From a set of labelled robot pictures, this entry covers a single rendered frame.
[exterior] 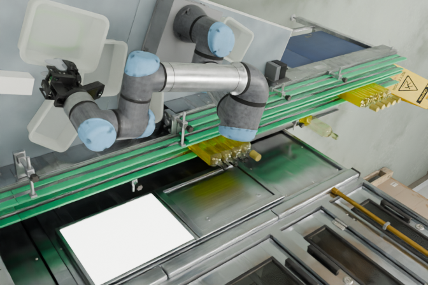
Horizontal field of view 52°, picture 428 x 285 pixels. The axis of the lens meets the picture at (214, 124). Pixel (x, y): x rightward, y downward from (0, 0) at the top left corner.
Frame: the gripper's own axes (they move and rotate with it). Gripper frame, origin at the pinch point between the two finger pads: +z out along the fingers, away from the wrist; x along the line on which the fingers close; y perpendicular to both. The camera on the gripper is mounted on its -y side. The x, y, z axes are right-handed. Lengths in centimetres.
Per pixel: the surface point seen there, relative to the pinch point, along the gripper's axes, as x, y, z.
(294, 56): 1, -171, 53
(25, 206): 64, -10, 9
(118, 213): 62, -43, -2
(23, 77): 20.8, -3.6, 26.7
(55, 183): 54, -19, 9
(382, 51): -23, -226, 33
